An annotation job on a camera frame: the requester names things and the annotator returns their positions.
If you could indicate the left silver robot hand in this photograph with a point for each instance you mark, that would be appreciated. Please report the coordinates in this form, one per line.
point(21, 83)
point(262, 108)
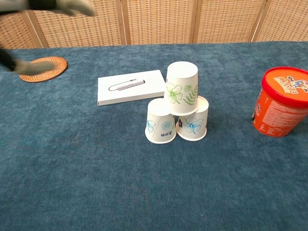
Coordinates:
point(72, 6)

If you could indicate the white cup green flower print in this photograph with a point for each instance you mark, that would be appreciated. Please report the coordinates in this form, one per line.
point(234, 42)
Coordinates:
point(180, 77)

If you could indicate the white cup blue dandelion print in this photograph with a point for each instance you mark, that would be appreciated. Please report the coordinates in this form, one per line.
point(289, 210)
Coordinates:
point(158, 113)

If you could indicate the white cup blue flower print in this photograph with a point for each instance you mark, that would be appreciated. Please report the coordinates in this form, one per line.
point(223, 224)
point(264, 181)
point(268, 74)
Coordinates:
point(192, 127)

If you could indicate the woven bamboo screen panel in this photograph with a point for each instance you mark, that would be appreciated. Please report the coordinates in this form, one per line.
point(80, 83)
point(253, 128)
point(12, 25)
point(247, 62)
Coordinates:
point(77, 29)
point(228, 21)
point(158, 21)
point(286, 21)
point(12, 29)

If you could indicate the round woven rattan coaster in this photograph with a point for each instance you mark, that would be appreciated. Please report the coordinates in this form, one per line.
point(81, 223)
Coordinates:
point(60, 63)

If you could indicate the blue plush table cover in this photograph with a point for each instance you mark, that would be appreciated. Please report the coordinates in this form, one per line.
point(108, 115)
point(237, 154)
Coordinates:
point(120, 180)

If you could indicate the orange tub with red lid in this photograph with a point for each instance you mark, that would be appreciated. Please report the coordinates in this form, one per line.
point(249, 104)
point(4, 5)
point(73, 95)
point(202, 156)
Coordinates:
point(276, 113)

